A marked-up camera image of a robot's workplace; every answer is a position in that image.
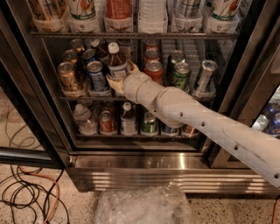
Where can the middle wire shelf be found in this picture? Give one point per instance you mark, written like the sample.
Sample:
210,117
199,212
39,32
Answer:
123,99

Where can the gold can bottom front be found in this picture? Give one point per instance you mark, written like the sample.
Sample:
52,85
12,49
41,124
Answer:
189,131

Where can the gold can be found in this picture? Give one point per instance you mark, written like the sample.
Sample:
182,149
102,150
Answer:
68,77
78,45
72,55
189,131

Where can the silver bottle top shelf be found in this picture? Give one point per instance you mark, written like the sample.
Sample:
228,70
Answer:
186,16

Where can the clear plastic bag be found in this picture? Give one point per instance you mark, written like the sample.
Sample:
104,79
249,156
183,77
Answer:
150,205

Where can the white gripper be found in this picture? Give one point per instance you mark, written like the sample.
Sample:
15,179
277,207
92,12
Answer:
131,85

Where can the white green bottle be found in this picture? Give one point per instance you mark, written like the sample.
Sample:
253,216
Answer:
83,17
221,15

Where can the top wire shelf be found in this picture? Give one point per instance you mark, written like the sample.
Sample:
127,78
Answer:
133,35

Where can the red cola can front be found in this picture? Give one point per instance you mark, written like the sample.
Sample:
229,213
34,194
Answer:
154,69

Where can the red bottle top shelf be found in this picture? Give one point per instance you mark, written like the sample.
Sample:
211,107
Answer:
119,16

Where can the tan bottle top shelf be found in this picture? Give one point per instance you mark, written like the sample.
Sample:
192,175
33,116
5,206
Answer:
49,15

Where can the silver slim can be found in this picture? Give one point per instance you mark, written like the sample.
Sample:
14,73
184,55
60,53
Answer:
206,72

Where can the green can bottom front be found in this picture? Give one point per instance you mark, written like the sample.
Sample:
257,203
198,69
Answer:
150,123

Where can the blue can behind right door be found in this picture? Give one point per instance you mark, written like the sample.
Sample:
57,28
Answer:
272,113

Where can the wire shelf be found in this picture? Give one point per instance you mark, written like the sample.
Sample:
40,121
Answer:
133,35
123,99

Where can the white bottle top shelf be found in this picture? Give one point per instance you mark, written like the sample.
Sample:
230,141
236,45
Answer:
152,16

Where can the brown tea bottle behind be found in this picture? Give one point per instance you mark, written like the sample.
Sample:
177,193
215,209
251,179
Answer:
101,48

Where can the green can back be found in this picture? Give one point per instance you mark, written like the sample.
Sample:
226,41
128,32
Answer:
174,58

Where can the red cola can middle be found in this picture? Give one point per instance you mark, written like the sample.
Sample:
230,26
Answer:
151,54

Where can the gold can back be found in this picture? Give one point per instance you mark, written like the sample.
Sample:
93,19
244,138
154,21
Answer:
78,45

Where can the blue can middle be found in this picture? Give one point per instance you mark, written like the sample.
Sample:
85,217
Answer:
88,56

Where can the green can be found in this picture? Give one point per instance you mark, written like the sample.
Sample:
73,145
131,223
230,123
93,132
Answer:
180,75
174,58
150,123

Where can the white green bottle top left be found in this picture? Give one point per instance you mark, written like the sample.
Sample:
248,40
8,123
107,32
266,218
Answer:
83,17

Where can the blue can bottom front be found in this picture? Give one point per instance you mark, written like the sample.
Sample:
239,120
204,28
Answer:
169,131

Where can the right glass fridge door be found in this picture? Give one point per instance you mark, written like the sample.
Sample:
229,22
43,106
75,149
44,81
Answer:
248,72

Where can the clear water bottle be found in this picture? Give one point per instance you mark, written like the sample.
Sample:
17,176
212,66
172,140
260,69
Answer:
85,120

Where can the red can bottom shelf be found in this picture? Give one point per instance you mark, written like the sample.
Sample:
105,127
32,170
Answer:
106,121

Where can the white green bottle top right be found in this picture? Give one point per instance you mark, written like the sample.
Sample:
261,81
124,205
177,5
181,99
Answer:
221,15

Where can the red cola can back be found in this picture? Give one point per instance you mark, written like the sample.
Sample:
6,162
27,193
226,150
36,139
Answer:
150,44

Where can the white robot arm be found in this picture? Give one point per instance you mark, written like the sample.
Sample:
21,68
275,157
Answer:
174,107

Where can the red cola can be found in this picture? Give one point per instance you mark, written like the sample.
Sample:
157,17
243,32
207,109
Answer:
154,69
150,44
151,54

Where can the glass fridge door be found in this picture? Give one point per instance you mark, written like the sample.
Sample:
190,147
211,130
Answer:
248,72
40,141

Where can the gold can middle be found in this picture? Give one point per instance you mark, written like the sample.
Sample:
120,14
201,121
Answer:
72,55

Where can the left glass fridge door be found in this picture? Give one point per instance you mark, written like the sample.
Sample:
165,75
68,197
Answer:
40,141

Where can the brown tea bottle white label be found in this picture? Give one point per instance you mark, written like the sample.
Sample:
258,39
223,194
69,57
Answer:
117,62

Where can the small tea bottle bottom shelf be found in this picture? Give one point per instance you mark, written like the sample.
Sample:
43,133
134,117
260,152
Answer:
128,120

